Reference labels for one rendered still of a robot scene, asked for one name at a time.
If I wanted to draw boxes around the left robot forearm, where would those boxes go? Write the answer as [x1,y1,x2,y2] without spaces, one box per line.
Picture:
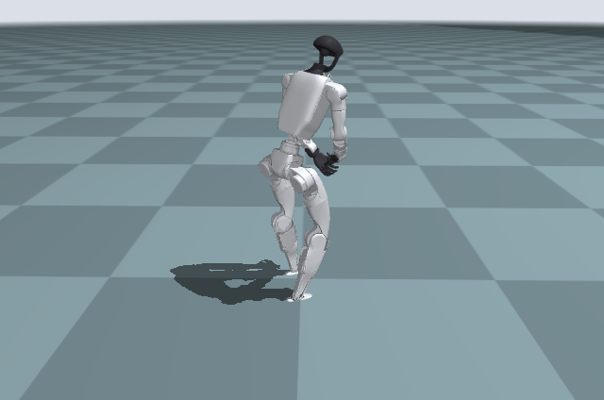
[296,137,317,153]

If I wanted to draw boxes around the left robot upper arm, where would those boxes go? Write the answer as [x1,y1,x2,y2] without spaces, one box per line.
[281,74,293,100]

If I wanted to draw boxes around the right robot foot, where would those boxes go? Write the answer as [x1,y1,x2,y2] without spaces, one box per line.
[286,292,312,302]

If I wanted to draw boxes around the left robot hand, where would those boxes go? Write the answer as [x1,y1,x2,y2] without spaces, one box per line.
[305,147,339,176]

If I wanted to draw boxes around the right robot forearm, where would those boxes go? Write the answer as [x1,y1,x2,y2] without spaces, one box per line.
[332,127,347,162]

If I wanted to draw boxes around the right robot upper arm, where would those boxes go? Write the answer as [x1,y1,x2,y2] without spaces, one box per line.
[325,82,347,141]

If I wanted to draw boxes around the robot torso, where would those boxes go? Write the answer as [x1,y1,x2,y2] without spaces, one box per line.
[269,68,333,180]

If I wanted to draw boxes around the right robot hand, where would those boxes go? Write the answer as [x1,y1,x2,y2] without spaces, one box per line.
[324,152,339,166]

